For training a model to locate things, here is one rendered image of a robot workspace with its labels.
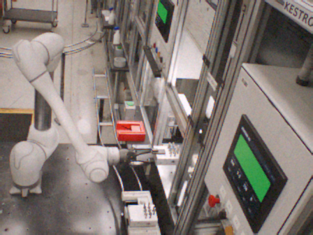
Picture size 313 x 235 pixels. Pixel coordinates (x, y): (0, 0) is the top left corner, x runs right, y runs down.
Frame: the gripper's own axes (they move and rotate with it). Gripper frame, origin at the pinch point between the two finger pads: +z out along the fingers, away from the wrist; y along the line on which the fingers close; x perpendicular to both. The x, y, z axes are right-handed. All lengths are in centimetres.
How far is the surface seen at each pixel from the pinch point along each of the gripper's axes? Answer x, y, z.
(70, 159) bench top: 36, -35, -44
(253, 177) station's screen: -74, 58, 1
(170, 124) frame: 25.1, 0.5, 12.0
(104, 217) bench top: -11.2, -34.9, -26.5
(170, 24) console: 27, 59, 2
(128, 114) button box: 43.1, -5.2, -9.0
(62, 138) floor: 140, -103, -52
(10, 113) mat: 178, -101, -108
